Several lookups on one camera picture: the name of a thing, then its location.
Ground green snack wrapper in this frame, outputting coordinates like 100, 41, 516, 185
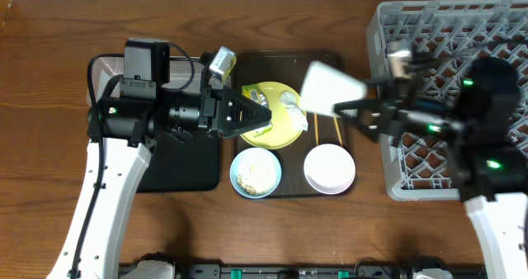
242, 84, 273, 138

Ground wooden chopstick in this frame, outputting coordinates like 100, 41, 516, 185
333, 117, 343, 147
313, 113, 319, 146

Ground white tissue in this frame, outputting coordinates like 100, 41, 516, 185
280, 91, 309, 131

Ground light blue bowl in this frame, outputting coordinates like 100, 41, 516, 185
229, 148, 282, 199

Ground pink bowl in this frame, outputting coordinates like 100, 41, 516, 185
303, 144, 356, 195

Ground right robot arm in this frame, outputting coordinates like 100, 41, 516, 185
333, 57, 527, 278

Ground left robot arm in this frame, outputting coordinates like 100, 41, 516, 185
50, 38, 271, 278

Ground black waste tray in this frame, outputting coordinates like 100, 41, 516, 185
137, 131, 220, 193

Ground grey dishwasher rack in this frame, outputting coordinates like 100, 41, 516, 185
366, 0, 527, 201

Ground clear plastic bin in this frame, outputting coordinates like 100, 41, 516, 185
88, 54, 235, 128

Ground yellow round plate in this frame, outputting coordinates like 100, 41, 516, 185
240, 82, 303, 149

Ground dark brown serving tray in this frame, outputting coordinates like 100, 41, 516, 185
232, 49, 354, 199

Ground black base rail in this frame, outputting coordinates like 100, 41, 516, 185
118, 253, 488, 279

